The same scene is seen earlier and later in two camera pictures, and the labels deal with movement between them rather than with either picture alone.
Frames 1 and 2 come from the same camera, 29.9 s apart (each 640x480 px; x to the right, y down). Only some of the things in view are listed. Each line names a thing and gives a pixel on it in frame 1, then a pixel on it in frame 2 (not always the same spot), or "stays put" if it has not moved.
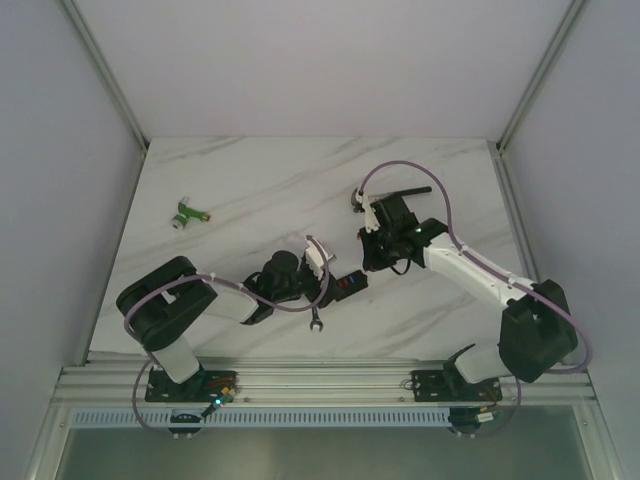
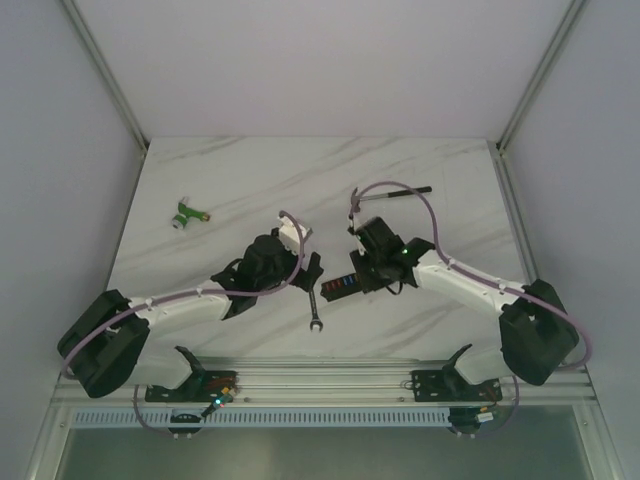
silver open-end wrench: [315, 321] stays put
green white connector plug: [186, 212] stays put
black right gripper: [371, 262] to [359, 257]
